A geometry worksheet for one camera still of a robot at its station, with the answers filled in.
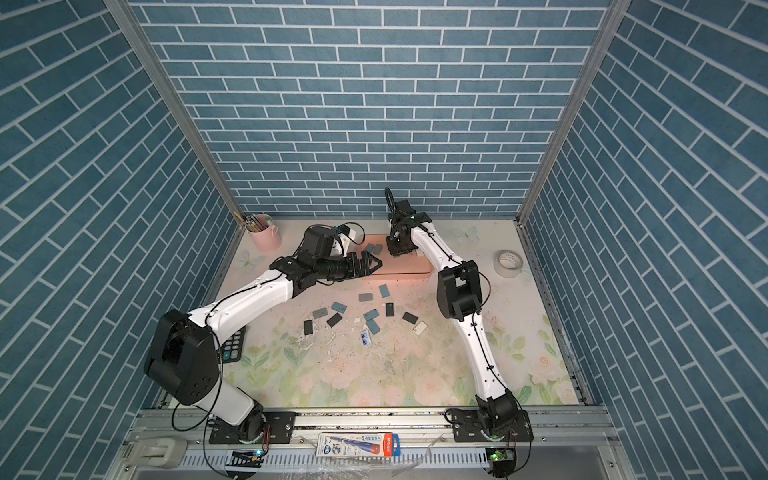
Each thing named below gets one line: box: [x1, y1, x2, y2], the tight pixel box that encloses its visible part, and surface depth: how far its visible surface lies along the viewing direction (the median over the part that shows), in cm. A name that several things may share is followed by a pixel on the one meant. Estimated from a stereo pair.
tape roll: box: [493, 249, 524, 279], surface depth 108 cm
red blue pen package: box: [316, 432, 401, 458], surface depth 72 cm
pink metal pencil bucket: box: [246, 214, 282, 253], surface depth 107 cm
